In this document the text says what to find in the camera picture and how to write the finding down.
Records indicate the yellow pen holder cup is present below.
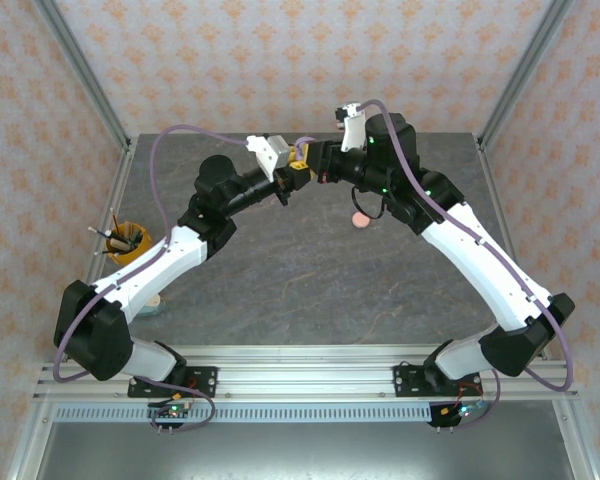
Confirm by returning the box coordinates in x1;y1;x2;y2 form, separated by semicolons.
104;223;154;266

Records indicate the controller board with green LED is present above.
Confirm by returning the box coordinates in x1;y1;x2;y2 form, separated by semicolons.
429;398;487;430
147;399;197;435

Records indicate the grey metal sheet panel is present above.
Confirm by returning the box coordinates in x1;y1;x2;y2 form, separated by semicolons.
9;399;599;480

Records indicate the thin black cable loop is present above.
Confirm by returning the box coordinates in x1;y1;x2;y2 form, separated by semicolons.
350;185;387;222

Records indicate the aluminium side rail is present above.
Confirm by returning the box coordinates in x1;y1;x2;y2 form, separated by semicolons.
57;137;139;364
474;134;552;362

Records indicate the aluminium frame post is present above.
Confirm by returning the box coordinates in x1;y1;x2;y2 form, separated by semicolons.
477;0;577;154
33;0;134;154

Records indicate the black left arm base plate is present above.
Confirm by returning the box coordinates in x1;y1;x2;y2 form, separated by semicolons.
127;365;219;399

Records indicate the aluminium cross rail beam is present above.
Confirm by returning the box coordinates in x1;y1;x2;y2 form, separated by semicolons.
32;343;580;402

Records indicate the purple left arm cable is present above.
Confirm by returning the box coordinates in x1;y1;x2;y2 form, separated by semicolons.
53;124;251;436

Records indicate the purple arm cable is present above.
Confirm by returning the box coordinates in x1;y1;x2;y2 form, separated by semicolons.
359;98;575;432
53;124;251;436

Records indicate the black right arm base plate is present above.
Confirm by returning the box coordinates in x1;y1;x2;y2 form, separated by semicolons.
392;363;481;399

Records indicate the slotted grey cable duct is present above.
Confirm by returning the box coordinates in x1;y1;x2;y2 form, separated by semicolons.
53;404;456;425

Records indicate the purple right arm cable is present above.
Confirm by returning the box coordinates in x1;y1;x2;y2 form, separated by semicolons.
359;98;575;432

